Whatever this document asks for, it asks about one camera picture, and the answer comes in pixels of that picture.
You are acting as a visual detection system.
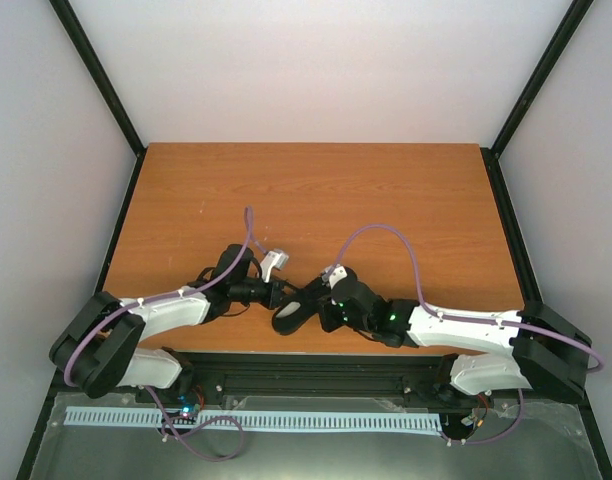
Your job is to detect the black shoelace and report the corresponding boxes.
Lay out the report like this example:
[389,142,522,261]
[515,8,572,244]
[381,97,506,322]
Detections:
[277,278,327,321]

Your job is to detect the light blue slotted cable duct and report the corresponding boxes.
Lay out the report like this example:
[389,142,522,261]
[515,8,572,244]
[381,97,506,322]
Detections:
[63,406,442,436]

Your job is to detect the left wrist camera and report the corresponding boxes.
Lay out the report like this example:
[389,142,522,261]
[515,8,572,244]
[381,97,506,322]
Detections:
[260,249,290,283]

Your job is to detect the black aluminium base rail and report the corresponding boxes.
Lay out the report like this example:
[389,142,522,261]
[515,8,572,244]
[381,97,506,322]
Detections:
[50,349,585,406]

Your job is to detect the left black frame post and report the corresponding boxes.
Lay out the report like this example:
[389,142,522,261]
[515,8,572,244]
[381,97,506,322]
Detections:
[48,0,147,157]

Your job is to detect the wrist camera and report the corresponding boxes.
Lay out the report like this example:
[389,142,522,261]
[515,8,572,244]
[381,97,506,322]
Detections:
[321,265,347,289]
[260,249,290,283]

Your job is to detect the left green-lit circuit board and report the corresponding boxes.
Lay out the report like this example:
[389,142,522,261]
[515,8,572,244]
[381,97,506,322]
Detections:
[164,404,203,428]

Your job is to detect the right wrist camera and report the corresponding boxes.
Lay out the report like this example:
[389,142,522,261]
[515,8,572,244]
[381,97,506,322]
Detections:
[321,265,347,289]

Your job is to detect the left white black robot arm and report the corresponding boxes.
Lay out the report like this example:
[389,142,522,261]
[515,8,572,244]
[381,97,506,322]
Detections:
[49,244,289,403]

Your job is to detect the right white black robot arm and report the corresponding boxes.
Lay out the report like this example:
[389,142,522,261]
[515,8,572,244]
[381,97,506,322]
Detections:
[320,266,591,404]

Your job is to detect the black canvas shoe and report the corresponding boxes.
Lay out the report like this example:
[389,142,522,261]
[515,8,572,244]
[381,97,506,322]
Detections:
[271,277,331,336]

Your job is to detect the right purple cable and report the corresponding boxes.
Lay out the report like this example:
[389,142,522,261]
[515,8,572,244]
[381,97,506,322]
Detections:
[333,223,606,447]

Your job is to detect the right small circuit board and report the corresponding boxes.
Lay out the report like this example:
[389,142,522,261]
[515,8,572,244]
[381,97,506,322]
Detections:
[461,407,488,430]

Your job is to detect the black frame post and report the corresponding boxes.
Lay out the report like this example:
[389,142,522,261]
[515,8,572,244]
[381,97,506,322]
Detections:
[489,0,596,156]
[48,0,147,157]

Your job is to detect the right black frame post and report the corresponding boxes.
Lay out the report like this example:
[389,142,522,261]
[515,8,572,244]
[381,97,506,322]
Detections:
[489,0,596,156]

